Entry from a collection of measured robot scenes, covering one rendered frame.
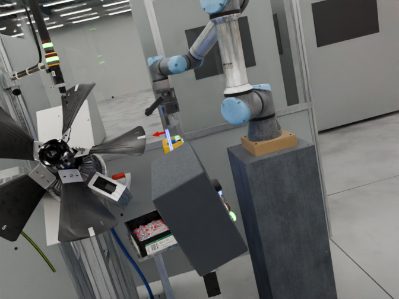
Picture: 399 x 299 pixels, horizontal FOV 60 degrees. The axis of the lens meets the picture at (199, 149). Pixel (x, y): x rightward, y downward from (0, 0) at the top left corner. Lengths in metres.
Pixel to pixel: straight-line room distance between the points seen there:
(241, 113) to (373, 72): 4.19
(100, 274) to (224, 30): 1.22
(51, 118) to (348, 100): 4.17
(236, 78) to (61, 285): 1.85
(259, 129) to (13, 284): 1.91
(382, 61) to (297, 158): 4.11
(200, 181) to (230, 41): 0.80
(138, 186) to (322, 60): 3.44
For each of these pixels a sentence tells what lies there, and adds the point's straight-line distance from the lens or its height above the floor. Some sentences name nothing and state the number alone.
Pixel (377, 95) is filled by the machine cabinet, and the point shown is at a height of 0.33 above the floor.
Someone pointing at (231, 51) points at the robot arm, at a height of 1.43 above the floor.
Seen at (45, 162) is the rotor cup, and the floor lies 1.20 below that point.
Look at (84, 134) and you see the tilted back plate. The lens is 1.78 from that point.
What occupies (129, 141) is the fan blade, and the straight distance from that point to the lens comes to 1.42.
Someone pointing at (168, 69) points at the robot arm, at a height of 1.42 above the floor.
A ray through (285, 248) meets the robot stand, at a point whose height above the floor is 0.58.
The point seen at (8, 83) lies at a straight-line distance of 2.00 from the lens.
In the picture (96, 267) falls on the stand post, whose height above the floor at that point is 0.62.
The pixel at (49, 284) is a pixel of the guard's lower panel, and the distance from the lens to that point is 2.64.
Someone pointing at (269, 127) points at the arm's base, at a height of 1.10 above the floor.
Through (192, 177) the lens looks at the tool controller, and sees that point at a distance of 0.63.
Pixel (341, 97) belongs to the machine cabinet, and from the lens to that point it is 5.20.
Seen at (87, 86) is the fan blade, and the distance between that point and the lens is 1.58.
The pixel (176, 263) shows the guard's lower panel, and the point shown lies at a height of 0.14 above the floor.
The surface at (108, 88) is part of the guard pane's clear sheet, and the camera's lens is 2.15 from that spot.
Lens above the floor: 1.46
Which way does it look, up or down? 15 degrees down
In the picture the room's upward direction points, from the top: 14 degrees counter-clockwise
